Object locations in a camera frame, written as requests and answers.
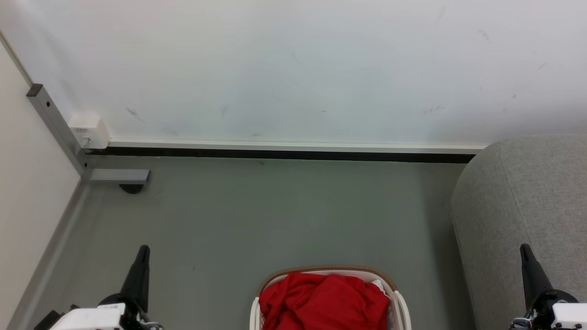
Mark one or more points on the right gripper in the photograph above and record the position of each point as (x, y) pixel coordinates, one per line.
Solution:
(564, 316)

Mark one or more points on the grey aluminium frame post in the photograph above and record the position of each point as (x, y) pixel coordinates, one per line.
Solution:
(50, 114)

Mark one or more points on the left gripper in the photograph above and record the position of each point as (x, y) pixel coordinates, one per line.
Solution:
(96, 318)

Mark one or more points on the plain red garment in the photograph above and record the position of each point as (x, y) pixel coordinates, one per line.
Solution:
(321, 302)

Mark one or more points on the black skirting strip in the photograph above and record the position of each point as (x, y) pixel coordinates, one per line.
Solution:
(298, 155)

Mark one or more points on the grey fabric sofa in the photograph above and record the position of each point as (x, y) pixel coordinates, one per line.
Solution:
(527, 192)

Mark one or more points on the white wall panel trim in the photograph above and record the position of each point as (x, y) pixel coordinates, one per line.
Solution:
(298, 146)

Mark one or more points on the black round frame foot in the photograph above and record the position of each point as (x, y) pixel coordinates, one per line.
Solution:
(132, 188)

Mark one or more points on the white wall socket box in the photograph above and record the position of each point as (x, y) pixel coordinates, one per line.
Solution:
(89, 126)

